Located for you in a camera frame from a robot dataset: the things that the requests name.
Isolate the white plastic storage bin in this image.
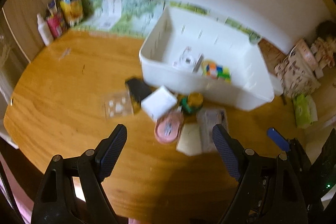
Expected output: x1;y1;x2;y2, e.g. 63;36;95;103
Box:
139;7;274;111

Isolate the clear plastic packet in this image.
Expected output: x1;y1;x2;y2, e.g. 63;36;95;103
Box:
104;90;133;119

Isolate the green bottle gold cap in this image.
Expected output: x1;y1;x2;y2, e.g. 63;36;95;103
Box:
180;93;204;115

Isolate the white lotion bottle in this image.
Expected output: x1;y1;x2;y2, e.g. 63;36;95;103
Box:
37;14;54;47

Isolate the green leaf backsplash mat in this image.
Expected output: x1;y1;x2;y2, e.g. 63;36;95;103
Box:
74;0;262;44

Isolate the blue white tube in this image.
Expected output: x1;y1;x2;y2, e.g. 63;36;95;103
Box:
47;0;58;16

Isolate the white paper box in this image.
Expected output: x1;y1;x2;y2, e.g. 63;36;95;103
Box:
96;0;122;31

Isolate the patterned canvas bag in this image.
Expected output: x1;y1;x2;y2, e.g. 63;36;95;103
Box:
274;39;321;98

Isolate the floss box blue label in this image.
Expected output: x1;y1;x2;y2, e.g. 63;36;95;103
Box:
197;108;229;153

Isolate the multicolour puzzle cube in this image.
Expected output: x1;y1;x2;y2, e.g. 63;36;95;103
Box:
201;60;231;83

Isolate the pink tube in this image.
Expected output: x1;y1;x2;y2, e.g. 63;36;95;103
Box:
47;13;66;39

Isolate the yellow orange packet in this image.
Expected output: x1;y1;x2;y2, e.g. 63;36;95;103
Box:
60;0;84;27

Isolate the green tissue pack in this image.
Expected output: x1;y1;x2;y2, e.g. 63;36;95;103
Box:
293;94;318;129

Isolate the white 33W charger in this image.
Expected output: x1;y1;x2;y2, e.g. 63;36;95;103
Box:
141;86;178;122

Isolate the white toy camera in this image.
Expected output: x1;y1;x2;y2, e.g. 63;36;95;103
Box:
173;47;204;73

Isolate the brown haired doll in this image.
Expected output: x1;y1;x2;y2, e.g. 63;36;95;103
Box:
310;20;336;79

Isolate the pink round case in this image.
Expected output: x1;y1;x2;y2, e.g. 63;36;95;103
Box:
154;111;183;144

